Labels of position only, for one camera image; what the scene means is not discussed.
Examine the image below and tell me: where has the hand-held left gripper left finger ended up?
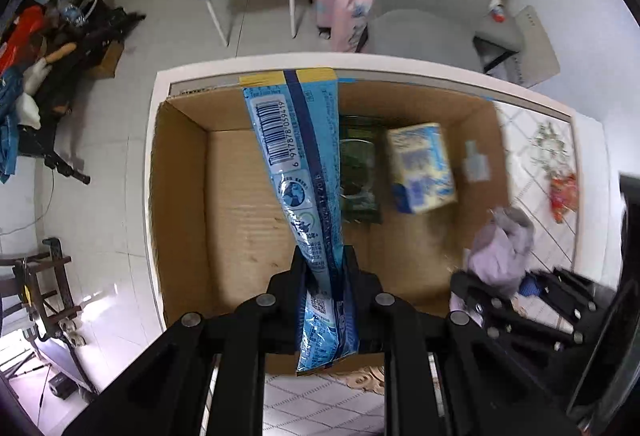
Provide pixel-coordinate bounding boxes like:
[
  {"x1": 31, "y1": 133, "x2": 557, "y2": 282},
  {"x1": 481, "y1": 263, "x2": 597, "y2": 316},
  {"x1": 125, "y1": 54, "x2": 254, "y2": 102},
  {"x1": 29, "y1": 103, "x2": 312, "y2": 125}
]
[{"x1": 64, "y1": 247, "x2": 307, "y2": 436}]

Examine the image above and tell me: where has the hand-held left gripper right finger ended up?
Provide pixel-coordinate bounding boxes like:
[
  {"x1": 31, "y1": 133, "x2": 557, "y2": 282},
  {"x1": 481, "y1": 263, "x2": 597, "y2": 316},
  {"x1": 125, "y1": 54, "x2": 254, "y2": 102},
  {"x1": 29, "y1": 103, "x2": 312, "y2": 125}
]
[{"x1": 343, "y1": 245, "x2": 568, "y2": 436}]

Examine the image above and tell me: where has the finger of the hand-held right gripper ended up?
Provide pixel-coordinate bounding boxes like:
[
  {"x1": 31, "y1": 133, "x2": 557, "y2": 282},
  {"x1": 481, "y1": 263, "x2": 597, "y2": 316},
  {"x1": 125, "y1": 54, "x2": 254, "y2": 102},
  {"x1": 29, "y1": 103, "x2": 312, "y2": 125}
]
[
  {"x1": 519, "y1": 267, "x2": 618, "y2": 334},
  {"x1": 449, "y1": 272, "x2": 587, "y2": 358}
]

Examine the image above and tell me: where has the purple packet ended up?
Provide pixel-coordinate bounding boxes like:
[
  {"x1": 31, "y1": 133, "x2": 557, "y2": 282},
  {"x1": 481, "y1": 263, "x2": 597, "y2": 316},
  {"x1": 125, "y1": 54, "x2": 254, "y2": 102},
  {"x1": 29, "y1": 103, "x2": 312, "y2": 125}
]
[{"x1": 449, "y1": 206, "x2": 536, "y2": 317}]

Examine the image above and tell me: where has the large cardboard box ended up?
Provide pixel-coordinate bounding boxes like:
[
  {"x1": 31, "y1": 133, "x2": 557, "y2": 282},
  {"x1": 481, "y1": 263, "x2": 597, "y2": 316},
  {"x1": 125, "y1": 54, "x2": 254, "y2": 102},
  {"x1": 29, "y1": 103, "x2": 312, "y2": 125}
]
[{"x1": 150, "y1": 72, "x2": 512, "y2": 373}]

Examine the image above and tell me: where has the blue snack packet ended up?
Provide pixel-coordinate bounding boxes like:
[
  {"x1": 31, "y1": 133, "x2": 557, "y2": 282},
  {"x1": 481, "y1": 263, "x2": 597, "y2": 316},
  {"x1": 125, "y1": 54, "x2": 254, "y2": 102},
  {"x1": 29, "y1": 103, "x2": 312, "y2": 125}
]
[{"x1": 239, "y1": 67, "x2": 362, "y2": 377}]

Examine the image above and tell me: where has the red snack packet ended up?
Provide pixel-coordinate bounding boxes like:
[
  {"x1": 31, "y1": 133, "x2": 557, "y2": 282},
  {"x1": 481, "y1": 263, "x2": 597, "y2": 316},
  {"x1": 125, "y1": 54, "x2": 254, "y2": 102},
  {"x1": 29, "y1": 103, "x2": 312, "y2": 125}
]
[{"x1": 549, "y1": 171, "x2": 577, "y2": 223}]

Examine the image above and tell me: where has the green snack packet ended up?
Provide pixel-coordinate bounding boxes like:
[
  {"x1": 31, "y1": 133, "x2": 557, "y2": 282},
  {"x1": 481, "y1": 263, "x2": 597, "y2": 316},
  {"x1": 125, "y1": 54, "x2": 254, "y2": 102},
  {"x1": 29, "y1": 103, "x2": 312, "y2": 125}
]
[{"x1": 338, "y1": 115, "x2": 385, "y2": 225}]

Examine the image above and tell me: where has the grey floor mat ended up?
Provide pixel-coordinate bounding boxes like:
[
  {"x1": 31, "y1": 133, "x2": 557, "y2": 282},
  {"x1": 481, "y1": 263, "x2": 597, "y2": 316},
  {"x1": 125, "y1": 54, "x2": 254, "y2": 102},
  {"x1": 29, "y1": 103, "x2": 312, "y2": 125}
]
[{"x1": 514, "y1": 6, "x2": 561, "y2": 87}]

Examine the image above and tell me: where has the dark wooden chair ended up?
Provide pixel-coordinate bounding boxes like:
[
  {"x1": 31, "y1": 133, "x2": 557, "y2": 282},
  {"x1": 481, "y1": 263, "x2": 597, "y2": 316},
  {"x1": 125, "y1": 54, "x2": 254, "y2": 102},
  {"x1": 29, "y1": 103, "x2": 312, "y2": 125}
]
[{"x1": 0, "y1": 237, "x2": 99, "y2": 398}]

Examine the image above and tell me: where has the pink patterned bag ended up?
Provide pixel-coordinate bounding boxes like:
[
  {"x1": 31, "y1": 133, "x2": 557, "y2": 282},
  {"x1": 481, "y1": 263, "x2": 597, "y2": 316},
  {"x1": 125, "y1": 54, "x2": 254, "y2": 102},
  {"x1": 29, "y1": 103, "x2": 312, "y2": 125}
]
[{"x1": 332, "y1": 0, "x2": 374, "y2": 54}]

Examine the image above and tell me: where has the small cardboard box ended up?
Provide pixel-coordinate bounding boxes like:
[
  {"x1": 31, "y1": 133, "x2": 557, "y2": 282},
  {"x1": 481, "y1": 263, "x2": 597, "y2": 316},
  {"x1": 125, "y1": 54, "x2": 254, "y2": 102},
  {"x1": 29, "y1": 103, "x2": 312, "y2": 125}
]
[{"x1": 86, "y1": 40, "x2": 126, "y2": 79}]

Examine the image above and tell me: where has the black tripod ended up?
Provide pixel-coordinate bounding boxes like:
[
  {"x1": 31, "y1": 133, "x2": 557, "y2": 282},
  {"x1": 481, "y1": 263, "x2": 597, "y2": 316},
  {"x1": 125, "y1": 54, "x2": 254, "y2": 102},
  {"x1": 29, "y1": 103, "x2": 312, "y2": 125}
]
[{"x1": 20, "y1": 0, "x2": 147, "y2": 187}]

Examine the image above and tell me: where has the blue cloth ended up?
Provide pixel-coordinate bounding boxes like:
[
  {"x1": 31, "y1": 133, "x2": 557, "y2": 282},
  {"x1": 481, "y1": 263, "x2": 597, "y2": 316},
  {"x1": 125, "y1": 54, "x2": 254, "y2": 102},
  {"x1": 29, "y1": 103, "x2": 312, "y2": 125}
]
[{"x1": 0, "y1": 66, "x2": 25, "y2": 185}]

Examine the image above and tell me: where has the red bag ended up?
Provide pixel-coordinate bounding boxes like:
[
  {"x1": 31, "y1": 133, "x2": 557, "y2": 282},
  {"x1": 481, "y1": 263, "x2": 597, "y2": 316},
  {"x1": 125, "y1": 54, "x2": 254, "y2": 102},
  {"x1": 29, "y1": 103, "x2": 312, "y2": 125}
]
[{"x1": 0, "y1": 6, "x2": 45, "y2": 72}]

